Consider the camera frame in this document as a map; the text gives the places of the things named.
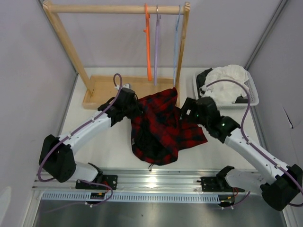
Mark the red black plaid skirt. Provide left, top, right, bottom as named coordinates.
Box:
left=131, top=88, right=208, bottom=166

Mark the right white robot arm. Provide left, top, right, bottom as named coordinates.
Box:
left=181, top=97, right=303, bottom=211

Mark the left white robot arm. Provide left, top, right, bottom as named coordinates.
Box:
left=37, top=87, right=141, bottom=189

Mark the orange plastic hanger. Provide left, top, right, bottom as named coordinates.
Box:
left=144, top=3, right=152, bottom=81

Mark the lilac plastic hanger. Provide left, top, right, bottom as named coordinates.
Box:
left=153, top=5, right=160, bottom=86

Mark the white crumpled cloth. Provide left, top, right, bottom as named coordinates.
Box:
left=198, top=65, right=249, bottom=105

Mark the wooden clothes rack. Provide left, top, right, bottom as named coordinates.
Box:
left=42, top=0, right=190, bottom=109

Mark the black garment in basket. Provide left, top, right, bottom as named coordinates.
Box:
left=196, top=68, right=213, bottom=89

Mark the white plastic basket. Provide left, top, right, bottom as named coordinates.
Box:
left=192, top=71, right=259, bottom=109

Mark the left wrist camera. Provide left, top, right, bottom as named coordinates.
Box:
left=123, top=83, right=132, bottom=89

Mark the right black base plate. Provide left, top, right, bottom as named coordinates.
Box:
left=196, top=176, right=244, bottom=192

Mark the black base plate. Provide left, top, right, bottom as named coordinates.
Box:
left=75, top=174, right=118, bottom=190
left=196, top=176, right=244, bottom=192

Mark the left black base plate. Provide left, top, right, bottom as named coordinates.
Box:
left=75, top=174, right=118, bottom=190

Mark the aluminium mounting rail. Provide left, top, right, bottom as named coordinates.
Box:
left=32, top=167, right=265, bottom=194

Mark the light blue wire hanger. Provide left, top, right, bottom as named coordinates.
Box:
left=173, top=5, right=181, bottom=86

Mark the slotted cable duct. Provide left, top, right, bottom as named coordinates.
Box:
left=42, top=191, right=221, bottom=204

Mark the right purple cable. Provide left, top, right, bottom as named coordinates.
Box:
left=204, top=79, right=303, bottom=209

